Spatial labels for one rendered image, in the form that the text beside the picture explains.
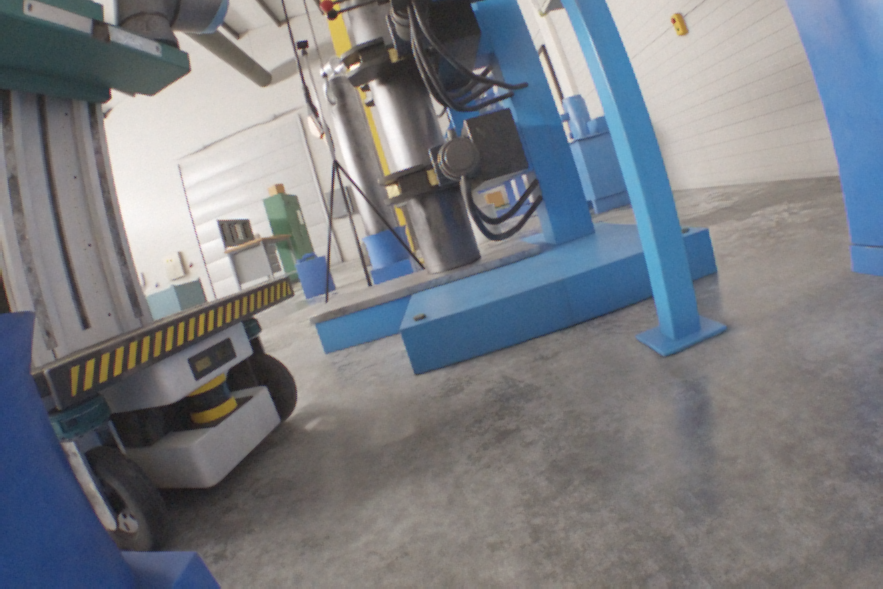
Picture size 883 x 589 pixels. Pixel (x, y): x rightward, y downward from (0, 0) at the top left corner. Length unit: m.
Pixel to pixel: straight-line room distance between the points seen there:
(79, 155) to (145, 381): 0.63
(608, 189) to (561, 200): 2.13
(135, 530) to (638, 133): 1.03
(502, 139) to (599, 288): 0.56
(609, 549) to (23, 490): 0.47
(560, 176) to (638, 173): 0.92
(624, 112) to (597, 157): 3.00
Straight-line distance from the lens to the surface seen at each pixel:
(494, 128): 1.42
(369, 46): 1.63
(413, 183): 1.52
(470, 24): 1.54
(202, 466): 0.78
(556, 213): 1.69
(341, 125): 3.10
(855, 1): 0.95
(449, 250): 1.64
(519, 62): 1.76
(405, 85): 1.72
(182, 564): 0.41
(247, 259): 7.61
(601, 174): 3.80
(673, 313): 0.85
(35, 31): 0.99
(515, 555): 0.50
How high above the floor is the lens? 0.34
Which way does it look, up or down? 5 degrees down
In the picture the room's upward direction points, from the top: 17 degrees counter-clockwise
